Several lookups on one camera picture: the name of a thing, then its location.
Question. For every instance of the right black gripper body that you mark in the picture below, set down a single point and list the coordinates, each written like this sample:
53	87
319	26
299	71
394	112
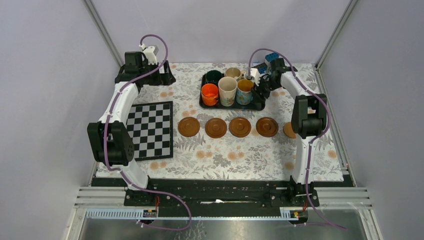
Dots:
269	83

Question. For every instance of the beige mug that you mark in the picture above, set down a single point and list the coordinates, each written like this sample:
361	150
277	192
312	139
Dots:
235	73

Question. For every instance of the tall cream floral mug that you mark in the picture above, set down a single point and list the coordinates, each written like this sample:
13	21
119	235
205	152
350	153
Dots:
227	87

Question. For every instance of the brown wooden coaster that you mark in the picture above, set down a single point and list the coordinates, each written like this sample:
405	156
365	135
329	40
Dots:
216	128
267	127
188	126
240	127

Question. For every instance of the white slotted cable duct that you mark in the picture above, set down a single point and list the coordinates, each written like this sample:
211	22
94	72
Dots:
142	214

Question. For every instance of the blue mug yellow inside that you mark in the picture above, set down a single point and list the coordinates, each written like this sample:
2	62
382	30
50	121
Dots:
244	94

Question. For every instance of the black serving tray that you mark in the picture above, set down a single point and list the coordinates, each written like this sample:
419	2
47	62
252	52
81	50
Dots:
253	106

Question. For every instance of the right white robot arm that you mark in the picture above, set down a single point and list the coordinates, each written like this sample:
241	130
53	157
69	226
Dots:
309	121

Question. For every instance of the blue lego brick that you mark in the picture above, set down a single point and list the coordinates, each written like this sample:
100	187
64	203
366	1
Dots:
270	57

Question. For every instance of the light wooden coaster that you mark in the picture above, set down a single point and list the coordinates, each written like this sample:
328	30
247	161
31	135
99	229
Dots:
288	130

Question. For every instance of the orange mug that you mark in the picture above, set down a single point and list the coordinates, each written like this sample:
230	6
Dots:
209	94

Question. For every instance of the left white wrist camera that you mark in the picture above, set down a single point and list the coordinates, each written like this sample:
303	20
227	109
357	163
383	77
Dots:
150	53

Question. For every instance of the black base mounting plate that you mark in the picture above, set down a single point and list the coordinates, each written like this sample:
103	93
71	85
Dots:
209	198

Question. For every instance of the aluminium frame rail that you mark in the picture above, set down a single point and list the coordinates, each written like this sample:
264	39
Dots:
335	198

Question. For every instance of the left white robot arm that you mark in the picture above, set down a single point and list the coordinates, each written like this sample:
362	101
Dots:
109	139

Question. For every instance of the dark green mug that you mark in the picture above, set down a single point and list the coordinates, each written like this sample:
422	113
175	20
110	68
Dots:
213	77

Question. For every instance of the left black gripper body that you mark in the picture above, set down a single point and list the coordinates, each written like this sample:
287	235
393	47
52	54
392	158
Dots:
153	79

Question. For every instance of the black white chessboard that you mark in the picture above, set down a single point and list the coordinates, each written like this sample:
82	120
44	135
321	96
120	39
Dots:
150	126

